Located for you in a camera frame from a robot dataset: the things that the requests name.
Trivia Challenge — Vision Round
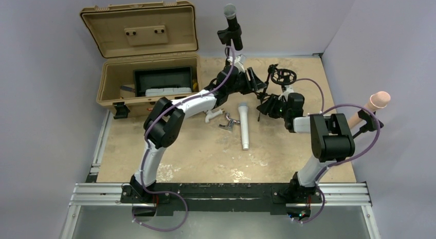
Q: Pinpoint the chrome metal faucet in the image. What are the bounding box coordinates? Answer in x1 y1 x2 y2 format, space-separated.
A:
219 113 240 131

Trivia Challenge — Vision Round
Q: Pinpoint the beige pink microphone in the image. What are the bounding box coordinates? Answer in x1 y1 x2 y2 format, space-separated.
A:
348 91 391 129

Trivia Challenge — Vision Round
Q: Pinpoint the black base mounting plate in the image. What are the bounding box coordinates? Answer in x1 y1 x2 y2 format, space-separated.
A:
120 183 322 216

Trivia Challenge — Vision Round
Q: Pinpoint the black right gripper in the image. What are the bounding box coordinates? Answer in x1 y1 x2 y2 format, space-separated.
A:
257 93 290 119

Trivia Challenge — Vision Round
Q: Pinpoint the white microphone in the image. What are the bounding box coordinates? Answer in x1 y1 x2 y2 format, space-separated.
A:
238 102 249 151

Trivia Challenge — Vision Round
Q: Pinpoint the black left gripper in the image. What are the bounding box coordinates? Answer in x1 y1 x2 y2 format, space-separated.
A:
226 68 265 96

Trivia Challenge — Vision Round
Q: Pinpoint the right round-base mic stand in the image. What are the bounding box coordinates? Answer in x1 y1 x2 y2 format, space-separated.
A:
353 109 377 139

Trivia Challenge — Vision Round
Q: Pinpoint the black round-base mic stand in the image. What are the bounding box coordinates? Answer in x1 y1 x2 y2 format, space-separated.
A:
217 24 243 51

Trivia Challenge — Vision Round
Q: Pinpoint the black microphone silver grille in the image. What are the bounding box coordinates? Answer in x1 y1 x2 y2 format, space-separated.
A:
223 4 243 51

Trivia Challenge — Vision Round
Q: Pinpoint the white plastic faucet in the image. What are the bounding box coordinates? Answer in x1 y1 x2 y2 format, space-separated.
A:
205 109 225 124

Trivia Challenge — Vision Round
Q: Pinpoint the tan plastic storage case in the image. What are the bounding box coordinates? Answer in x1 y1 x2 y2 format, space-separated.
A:
80 0 202 119

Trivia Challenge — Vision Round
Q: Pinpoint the black tripod mic stand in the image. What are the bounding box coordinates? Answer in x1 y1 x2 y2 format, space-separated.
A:
256 64 297 122

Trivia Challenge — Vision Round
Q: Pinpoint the grey plastic tool case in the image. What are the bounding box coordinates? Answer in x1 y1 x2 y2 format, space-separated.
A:
145 87 192 97

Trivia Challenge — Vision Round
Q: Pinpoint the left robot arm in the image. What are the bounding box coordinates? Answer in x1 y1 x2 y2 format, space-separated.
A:
120 66 267 203

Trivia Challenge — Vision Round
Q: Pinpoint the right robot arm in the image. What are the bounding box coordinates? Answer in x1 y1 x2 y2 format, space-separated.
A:
257 93 355 201

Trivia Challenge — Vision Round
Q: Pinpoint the black inner tray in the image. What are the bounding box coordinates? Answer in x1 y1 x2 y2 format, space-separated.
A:
133 66 193 97

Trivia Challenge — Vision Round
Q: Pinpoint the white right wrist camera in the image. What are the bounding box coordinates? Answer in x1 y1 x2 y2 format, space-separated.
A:
279 85 294 102

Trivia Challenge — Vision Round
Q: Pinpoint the aluminium rail frame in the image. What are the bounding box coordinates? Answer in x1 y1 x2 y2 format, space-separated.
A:
61 112 380 238

